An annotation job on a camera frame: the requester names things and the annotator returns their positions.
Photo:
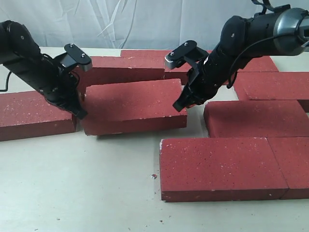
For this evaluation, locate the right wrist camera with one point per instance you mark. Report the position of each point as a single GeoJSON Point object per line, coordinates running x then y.
{"type": "Point", "coordinates": [188, 52]}

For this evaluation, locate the white fabric backdrop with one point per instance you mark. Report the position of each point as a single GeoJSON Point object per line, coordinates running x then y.
{"type": "Point", "coordinates": [125, 24]}

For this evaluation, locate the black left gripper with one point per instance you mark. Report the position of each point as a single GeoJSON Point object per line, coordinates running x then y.
{"type": "Point", "coordinates": [64, 94]}

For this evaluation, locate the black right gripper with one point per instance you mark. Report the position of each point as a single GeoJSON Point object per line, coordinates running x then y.
{"type": "Point", "coordinates": [197, 91]}

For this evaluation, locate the red brick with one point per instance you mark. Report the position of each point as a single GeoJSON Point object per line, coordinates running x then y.
{"type": "Point", "coordinates": [263, 64]}
{"type": "Point", "coordinates": [219, 169]}
{"type": "Point", "coordinates": [292, 155]}
{"type": "Point", "coordinates": [109, 70]}
{"type": "Point", "coordinates": [27, 115]}
{"type": "Point", "coordinates": [159, 55]}

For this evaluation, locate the red brick right third row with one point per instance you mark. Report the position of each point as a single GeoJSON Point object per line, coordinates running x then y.
{"type": "Point", "coordinates": [272, 118]}

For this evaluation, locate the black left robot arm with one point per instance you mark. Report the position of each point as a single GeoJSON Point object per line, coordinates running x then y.
{"type": "Point", "coordinates": [53, 78]}

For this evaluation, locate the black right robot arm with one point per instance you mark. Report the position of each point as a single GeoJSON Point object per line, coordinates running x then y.
{"type": "Point", "coordinates": [284, 32]}

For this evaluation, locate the red brick being placed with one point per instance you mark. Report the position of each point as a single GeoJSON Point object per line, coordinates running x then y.
{"type": "Point", "coordinates": [133, 107]}

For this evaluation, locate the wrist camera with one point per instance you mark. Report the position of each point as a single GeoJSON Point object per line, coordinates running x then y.
{"type": "Point", "coordinates": [74, 57]}
{"type": "Point", "coordinates": [188, 52]}

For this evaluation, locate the red brick right second row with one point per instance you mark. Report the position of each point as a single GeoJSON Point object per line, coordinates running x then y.
{"type": "Point", "coordinates": [273, 86]}

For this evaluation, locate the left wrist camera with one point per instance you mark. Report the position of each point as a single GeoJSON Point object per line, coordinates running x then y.
{"type": "Point", "coordinates": [74, 57]}

